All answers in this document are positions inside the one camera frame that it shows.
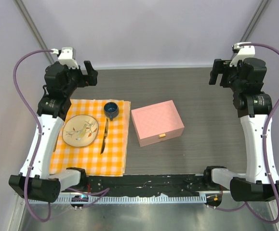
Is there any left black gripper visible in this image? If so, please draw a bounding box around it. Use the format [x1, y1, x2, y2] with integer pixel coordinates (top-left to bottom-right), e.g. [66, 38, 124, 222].
[64, 61, 98, 97]

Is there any pink jewelry box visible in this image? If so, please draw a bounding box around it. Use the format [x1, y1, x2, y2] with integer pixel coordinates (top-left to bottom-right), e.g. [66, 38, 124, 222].
[131, 100, 185, 147]

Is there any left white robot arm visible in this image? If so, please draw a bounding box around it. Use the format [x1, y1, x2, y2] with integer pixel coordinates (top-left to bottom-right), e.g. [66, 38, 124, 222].
[9, 61, 98, 203]

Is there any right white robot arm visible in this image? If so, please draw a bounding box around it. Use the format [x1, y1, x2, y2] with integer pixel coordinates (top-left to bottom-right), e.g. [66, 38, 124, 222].
[202, 58, 279, 202]

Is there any dark blue mug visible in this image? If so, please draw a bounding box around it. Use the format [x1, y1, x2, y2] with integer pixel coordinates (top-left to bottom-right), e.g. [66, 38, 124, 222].
[104, 102, 120, 121]

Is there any gold black knife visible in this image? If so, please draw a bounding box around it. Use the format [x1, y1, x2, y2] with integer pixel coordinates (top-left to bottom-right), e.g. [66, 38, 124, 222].
[100, 118, 109, 154]

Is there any bird pattern ceramic plate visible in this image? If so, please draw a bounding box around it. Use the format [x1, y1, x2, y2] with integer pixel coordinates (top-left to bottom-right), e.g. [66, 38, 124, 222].
[62, 115, 99, 147]

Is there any yellow checkered cloth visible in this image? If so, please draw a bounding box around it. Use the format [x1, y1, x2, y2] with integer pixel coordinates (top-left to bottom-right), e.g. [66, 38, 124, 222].
[50, 99, 131, 177]

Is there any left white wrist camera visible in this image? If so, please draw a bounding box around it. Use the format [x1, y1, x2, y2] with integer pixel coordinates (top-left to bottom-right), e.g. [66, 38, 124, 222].
[51, 47, 79, 69]

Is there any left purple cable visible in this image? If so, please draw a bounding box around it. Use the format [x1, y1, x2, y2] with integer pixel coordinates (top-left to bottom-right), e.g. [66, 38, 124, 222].
[13, 49, 111, 222]

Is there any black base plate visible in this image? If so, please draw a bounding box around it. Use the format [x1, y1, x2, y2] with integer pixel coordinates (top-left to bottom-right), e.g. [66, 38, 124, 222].
[73, 174, 226, 197]

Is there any slotted white cable duct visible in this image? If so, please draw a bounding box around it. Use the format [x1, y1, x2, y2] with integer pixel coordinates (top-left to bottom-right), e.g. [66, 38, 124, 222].
[54, 193, 207, 204]

